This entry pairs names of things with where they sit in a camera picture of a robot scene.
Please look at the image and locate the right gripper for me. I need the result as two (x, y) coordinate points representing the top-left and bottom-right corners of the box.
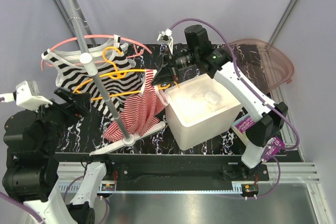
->
(150, 49), (198, 87)

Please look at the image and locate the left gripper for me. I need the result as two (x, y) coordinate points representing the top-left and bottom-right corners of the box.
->
(29, 84), (91, 151)

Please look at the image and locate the red white striped tank top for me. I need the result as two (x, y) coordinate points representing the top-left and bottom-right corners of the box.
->
(120, 69), (169, 136)

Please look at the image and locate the yellow plastic hanger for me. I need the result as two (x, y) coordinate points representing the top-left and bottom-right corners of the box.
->
(73, 46), (180, 101)

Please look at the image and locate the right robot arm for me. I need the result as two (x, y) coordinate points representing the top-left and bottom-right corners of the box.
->
(152, 25), (288, 180)

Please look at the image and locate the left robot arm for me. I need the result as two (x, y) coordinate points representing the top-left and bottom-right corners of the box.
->
(2, 88), (113, 223)

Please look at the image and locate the pink plastic hanger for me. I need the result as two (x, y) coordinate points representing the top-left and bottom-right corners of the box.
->
(40, 34), (153, 71)

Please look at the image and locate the black white striped tank top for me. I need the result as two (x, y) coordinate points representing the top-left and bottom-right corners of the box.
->
(41, 39), (144, 117)

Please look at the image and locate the grey clothes rack pole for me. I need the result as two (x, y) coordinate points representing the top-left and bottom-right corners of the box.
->
(56, 0), (132, 143)

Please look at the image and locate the white foam box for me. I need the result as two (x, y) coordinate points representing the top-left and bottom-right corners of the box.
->
(165, 74), (243, 151)

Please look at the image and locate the white clothes rack base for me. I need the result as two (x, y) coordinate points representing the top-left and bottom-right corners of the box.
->
(89, 121), (166, 156)

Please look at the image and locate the black marble pattern mat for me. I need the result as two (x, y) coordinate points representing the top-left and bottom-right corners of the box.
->
(51, 43), (302, 163)

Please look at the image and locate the purple children's book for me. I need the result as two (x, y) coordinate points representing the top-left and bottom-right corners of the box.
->
(231, 113), (285, 162)

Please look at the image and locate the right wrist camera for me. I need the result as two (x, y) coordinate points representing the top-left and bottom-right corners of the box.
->
(157, 28), (173, 54)

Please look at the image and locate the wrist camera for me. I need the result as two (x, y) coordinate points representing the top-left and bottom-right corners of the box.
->
(157, 28), (173, 54)
(15, 81), (53, 111)

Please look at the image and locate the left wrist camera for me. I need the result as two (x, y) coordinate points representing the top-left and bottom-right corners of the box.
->
(15, 81), (53, 111)

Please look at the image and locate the aluminium frame rail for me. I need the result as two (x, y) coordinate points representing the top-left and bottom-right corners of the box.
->
(46, 87), (321, 193)

